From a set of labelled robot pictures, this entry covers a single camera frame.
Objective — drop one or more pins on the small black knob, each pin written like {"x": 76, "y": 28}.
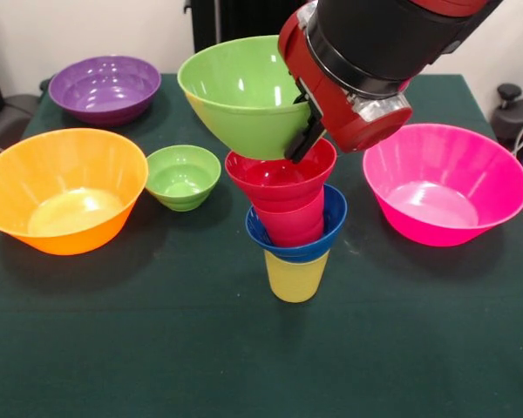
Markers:
{"x": 45, "y": 85}

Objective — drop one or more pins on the small green bowl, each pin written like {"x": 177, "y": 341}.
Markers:
{"x": 183, "y": 178}

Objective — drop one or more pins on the small blue bowl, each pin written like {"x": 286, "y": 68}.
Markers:
{"x": 335, "y": 217}

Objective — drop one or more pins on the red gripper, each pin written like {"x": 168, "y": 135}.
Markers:
{"x": 340, "y": 104}

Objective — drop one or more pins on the large light green bowl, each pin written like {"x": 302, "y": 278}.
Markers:
{"x": 244, "y": 96}

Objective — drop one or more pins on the dark green tablecloth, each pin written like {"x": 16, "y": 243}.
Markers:
{"x": 261, "y": 348}

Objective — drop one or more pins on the red cup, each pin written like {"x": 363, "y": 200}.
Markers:
{"x": 294, "y": 226}

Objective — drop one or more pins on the yellow translucent cup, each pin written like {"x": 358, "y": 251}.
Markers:
{"x": 294, "y": 278}

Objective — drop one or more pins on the black round base with knob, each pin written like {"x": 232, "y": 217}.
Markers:
{"x": 518, "y": 117}

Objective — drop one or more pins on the large pink bowl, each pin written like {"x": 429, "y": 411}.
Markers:
{"x": 444, "y": 183}

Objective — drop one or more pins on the purple bowl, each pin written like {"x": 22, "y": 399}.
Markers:
{"x": 104, "y": 87}

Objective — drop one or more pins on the large yellow-orange bowl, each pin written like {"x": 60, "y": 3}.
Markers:
{"x": 65, "y": 187}

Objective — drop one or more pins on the small red bowl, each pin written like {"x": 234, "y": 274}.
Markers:
{"x": 283, "y": 183}

